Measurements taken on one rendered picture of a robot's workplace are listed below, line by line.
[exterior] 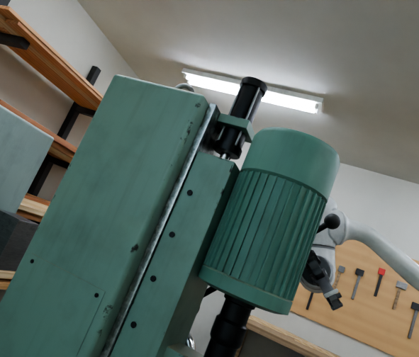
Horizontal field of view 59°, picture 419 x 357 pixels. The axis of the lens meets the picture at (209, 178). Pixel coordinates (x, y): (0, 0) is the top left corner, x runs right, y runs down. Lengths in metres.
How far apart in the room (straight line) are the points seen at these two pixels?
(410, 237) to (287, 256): 3.52
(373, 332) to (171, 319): 3.42
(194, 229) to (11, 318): 0.37
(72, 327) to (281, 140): 0.48
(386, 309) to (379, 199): 1.08
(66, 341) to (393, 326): 3.55
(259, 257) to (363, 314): 3.39
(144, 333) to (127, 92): 0.46
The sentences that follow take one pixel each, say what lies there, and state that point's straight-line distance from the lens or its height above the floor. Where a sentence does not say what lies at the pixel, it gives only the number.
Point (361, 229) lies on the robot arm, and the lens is 1.19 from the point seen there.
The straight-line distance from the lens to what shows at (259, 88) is 0.80.
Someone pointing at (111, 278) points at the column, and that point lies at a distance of 0.68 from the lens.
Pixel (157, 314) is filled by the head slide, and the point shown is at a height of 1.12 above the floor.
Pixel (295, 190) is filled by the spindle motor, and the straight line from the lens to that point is 0.65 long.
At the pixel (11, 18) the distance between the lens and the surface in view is 2.48.
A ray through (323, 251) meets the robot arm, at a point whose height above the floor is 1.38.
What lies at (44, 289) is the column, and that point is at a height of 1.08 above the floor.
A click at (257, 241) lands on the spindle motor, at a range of 0.63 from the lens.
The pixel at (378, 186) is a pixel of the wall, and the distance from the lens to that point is 4.20.
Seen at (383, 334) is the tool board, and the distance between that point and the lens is 4.02.
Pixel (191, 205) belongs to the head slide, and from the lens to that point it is 0.68.
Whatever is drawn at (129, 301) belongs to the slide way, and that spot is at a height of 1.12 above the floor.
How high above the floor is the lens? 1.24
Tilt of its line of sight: 11 degrees up
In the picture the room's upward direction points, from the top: 23 degrees clockwise
